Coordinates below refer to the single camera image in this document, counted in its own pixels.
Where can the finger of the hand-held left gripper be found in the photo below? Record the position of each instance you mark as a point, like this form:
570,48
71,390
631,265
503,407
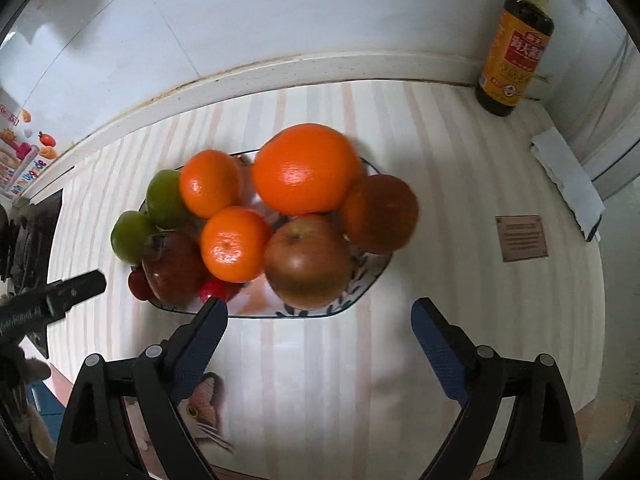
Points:
75,290

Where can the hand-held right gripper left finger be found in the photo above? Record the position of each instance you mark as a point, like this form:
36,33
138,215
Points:
200,350

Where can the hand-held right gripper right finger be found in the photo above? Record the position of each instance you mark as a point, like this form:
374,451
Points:
440,350

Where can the green apple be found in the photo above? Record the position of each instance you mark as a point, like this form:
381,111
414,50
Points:
162,197
127,235

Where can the red apple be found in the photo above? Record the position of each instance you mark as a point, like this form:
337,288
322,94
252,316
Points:
172,270

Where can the oval leaf-print plate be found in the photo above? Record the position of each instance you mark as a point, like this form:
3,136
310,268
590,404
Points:
365,272

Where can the small mandarin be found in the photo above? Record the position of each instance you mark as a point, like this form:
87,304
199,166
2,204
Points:
235,245
210,182

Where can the reddish brown apple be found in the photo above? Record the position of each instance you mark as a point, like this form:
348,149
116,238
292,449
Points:
307,262

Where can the dark brown apple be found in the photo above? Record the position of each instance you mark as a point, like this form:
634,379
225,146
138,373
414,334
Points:
380,212

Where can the large orange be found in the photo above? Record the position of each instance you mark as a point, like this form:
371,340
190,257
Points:
305,170

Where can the cat-print mat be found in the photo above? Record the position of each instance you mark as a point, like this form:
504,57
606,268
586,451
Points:
202,400

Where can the black gas stove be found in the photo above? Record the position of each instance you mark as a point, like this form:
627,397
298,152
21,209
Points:
30,250

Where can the blue cabinet door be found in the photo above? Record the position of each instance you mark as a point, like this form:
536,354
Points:
45,397

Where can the brown card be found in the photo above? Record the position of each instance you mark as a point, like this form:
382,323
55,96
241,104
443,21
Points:
521,237

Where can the white folded paper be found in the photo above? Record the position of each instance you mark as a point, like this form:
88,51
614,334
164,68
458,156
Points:
565,180

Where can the soy sauce bottle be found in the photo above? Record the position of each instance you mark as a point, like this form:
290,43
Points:
515,60

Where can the colourful fruit wall sticker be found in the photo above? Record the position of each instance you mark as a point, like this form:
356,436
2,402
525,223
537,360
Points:
20,160

